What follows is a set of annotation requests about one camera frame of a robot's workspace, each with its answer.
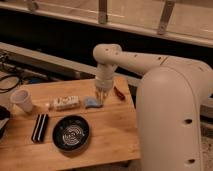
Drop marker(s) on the blue sponge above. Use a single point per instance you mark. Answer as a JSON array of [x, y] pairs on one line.
[[91, 102]]

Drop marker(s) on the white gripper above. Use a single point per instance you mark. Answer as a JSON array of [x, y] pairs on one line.
[[103, 81]]

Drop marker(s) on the black round bowl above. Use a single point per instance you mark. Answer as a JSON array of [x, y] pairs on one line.
[[70, 133]]

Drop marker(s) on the metal bracket middle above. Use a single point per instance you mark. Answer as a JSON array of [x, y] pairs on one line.
[[102, 11]]

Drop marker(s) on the black white striped eraser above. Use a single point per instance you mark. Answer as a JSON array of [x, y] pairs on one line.
[[40, 128]]

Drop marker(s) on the metal bracket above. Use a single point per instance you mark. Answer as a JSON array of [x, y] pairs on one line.
[[102, 11], [165, 16]]

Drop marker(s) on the white paper cup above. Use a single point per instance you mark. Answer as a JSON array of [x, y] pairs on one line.
[[22, 99]]

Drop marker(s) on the dark object at left edge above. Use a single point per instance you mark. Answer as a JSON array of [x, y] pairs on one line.
[[4, 118]]

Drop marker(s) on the red brown small tool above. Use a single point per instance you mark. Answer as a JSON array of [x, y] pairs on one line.
[[119, 94]]

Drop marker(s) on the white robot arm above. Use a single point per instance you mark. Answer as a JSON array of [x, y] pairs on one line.
[[168, 101]]

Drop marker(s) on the metal bracket right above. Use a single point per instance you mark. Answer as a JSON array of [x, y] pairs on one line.
[[165, 16]]

